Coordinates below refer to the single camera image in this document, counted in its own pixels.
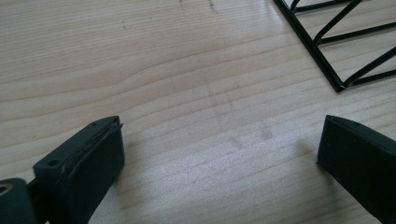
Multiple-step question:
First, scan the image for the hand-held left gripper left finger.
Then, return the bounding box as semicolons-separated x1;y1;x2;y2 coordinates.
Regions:
32;115;126;224

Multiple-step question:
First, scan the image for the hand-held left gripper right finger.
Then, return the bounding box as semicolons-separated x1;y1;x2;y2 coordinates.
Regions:
316;114;396;224

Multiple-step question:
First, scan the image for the black metal wire rack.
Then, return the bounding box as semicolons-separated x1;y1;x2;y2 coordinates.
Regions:
273;0;396;93

